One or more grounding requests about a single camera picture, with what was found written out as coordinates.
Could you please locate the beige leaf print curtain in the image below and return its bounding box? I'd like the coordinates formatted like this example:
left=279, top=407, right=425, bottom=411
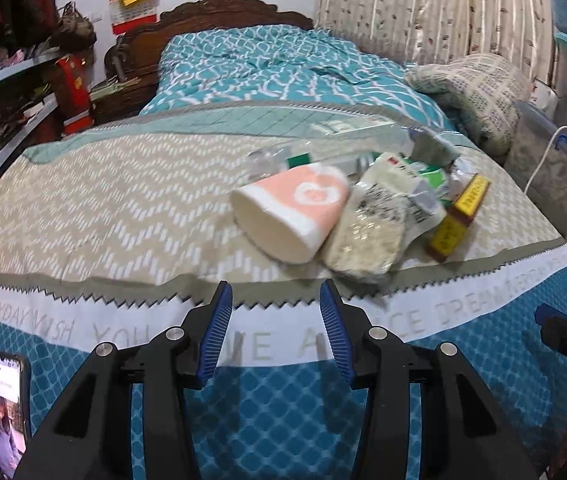
left=313, top=0, right=560, bottom=68

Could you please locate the white cable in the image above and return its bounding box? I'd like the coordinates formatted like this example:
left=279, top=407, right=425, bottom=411
left=522, top=126, right=567, bottom=197

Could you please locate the clear storage box orange handle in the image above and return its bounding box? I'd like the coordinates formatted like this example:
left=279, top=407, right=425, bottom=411
left=506, top=101, right=567, bottom=222

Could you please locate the black smartphone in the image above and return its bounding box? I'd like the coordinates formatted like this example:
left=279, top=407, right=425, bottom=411
left=0, top=349, right=32, bottom=479

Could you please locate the red bag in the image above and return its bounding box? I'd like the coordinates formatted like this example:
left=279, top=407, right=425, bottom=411
left=56, top=54, right=95, bottom=136

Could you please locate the grey patterned pillow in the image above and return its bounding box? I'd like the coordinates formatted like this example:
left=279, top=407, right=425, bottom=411
left=404, top=54, right=532, bottom=157

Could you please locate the crumpled grey wrapper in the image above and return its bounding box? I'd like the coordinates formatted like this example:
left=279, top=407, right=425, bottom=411
left=406, top=127, right=462, bottom=168

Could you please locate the yellow and red long box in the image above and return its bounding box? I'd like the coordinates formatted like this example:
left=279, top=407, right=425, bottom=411
left=429, top=174, right=491, bottom=262

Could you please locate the clear plastic bottle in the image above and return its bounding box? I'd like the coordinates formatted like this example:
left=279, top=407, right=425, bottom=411
left=247, top=141, right=381, bottom=182

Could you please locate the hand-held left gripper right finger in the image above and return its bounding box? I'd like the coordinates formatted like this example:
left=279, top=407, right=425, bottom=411
left=319, top=279, right=540, bottom=480

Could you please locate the teal patterned quilt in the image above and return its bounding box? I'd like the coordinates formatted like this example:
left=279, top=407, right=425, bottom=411
left=140, top=27, right=458, bottom=132

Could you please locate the green and white packet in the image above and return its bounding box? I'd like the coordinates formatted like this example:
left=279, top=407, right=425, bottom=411
left=378, top=152, right=453, bottom=207

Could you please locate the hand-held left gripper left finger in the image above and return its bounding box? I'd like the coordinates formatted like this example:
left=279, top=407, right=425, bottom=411
left=13, top=280, right=234, bottom=480

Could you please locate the cluttered metal shelf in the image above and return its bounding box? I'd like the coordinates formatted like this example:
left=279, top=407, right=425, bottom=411
left=0, top=0, right=98, bottom=241

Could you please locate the carved wooden headboard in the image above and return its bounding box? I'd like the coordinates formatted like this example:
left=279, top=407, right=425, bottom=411
left=103, top=0, right=315, bottom=123

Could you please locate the brown handbag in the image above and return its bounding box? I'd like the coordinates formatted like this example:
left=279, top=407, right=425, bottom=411
left=53, top=2, right=98, bottom=52

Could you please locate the speckled plastic food bag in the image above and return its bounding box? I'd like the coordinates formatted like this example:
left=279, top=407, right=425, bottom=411
left=323, top=164, right=447, bottom=287

